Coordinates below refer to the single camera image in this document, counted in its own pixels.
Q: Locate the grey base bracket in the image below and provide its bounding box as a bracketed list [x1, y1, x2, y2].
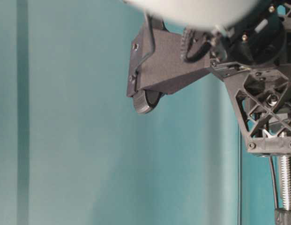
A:
[274, 208, 291, 225]

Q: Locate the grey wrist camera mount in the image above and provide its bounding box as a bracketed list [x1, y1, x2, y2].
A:
[127, 13, 210, 114]

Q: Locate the white blurred robot arm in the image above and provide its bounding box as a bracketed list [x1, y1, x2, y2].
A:
[127, 0, 291, 157]

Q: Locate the black thin cable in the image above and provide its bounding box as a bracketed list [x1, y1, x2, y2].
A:
[268, 156, 281, 209]

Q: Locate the silver threaded rod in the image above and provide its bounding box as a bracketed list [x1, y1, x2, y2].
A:
[279, 155, 291, 211]

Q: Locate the grey lattice gripper body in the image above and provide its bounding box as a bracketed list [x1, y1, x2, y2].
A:
[211, 0, 291, 157]

